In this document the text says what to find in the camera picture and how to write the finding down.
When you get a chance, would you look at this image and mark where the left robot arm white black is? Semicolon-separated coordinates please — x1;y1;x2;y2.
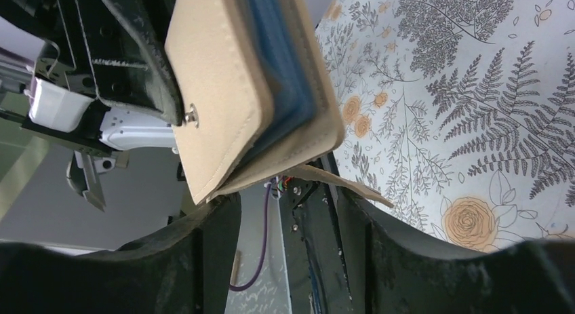
73;0;184;151

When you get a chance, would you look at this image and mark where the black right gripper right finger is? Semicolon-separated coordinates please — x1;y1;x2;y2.
337;189;574;313

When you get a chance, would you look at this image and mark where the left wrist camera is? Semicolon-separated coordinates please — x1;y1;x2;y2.
28;77;94;133

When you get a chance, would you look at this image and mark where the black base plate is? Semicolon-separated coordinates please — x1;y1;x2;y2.
279;177;353;313

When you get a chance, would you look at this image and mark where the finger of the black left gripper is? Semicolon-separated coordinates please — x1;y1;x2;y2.
73;0;184;126

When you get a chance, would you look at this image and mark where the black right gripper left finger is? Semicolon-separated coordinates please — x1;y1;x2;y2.
1;193;241;313

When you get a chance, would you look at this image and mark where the floral table cloth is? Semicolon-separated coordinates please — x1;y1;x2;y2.
316;0;574;252

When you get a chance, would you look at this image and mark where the beige leather card holder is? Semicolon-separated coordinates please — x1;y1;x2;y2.
165;0;385;204

